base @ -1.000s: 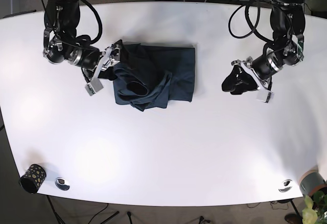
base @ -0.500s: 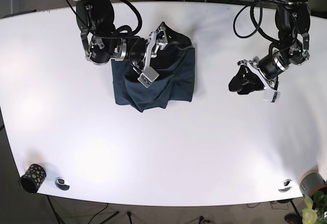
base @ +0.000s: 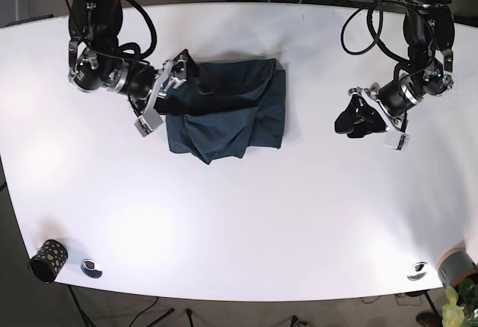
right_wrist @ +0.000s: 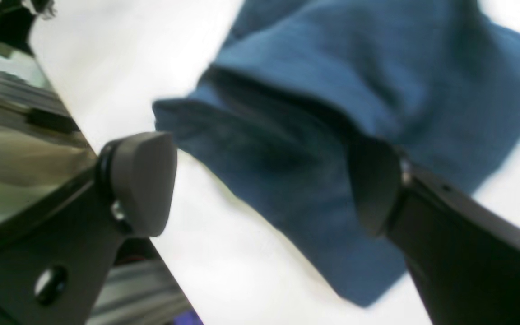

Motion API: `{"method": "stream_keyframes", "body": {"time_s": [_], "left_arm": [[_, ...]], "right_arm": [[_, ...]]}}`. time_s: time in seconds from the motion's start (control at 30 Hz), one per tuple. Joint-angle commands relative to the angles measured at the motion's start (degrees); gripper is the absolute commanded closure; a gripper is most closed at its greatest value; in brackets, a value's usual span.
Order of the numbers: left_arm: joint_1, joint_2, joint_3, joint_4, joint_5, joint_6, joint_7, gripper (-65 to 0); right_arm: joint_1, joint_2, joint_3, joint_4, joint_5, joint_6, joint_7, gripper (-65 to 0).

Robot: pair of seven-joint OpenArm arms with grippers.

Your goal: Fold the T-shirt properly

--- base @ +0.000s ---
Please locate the green potted plant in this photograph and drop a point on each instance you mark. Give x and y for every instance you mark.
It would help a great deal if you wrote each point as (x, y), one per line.
(460, 308)

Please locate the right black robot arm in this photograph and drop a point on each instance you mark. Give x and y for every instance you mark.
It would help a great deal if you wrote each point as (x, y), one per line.
(98, 61)

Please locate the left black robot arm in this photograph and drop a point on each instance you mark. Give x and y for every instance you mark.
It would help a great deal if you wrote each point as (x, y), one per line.
(429, 32)

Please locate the right silver table grommet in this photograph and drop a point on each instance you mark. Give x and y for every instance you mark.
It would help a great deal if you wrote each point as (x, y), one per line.
(418, 271)

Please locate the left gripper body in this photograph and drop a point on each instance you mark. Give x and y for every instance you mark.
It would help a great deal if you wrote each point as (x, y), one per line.
(395, 137)

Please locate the black gold-dotted cup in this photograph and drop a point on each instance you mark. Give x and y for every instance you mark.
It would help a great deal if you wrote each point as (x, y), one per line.
(48, 261)

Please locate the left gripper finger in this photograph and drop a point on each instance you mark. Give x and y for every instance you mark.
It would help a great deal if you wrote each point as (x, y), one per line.
(363, 127)
(355, 110)

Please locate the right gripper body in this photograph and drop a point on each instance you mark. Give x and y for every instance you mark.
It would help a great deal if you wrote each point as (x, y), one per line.
(149, 85)

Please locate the silver table grommet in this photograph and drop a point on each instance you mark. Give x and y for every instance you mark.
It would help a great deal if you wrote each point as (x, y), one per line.
(91, 268)
(418, 271)

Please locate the left silver table grommet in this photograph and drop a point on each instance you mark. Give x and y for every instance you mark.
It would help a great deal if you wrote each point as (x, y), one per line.
(91, 268)

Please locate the grey flower pot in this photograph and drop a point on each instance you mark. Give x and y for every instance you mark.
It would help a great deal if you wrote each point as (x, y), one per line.
(455, 266)

